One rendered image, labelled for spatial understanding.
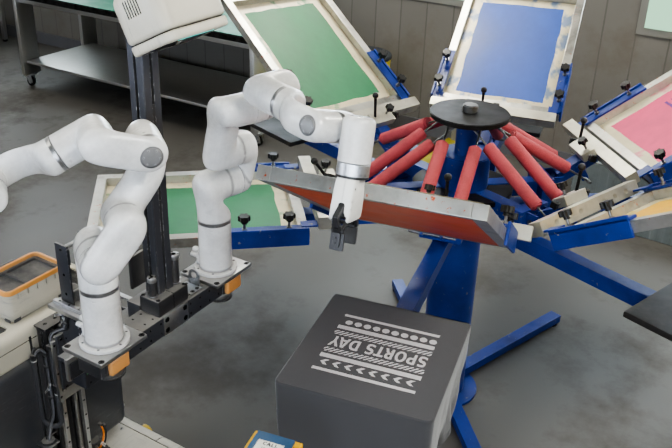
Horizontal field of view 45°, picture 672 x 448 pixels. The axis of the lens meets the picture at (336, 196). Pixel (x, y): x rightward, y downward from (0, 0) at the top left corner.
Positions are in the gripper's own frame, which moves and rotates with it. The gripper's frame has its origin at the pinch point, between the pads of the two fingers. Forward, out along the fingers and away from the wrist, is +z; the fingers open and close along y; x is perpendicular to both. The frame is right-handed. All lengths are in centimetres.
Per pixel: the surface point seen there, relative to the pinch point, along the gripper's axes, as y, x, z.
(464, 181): -119, 6, -3
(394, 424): -28, 12, 52
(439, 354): -55, 17, 39
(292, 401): -28, -17, 53
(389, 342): -55, 2, 39
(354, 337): -53, -9, 40
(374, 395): -31, 5, 47
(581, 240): -89, 49, 5
